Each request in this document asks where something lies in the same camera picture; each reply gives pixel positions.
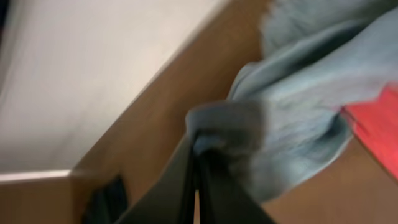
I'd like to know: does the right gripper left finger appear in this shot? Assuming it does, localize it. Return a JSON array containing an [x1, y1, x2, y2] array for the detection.
[[116, 136, 195, 224]]

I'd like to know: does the light blue grey t-shirt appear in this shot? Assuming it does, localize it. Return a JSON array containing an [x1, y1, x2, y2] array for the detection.
[[186, 0, 397, 202]]

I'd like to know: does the folded dark navy garment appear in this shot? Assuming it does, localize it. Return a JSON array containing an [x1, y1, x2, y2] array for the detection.
[[81, 176, 128, 224]]

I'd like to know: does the red t-shirt white print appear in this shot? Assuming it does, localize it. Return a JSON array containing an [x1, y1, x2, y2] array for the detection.
[[341, 83, 397, 180]]

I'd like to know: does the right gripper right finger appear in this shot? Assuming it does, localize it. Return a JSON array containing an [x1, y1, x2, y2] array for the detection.
[[196, 151, 275, 224]]

